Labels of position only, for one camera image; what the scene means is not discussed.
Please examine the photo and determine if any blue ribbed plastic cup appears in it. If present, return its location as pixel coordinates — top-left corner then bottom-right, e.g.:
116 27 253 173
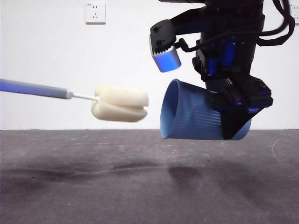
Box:
159 78 252 141

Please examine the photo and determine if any grey-handled sponge cup brush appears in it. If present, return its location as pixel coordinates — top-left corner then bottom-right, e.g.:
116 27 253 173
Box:
0 78 150 122

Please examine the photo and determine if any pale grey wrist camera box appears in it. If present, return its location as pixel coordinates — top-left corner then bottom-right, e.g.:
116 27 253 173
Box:
149 35 182 73

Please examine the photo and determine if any thin black camera cable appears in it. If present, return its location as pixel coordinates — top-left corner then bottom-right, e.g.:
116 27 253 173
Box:
175 31 260 53

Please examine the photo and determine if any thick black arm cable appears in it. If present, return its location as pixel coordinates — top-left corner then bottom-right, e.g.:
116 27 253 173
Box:
256 0 296 46

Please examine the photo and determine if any white wall socket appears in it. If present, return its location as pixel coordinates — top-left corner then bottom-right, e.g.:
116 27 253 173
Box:
85 2 106 25
289 3 299 25

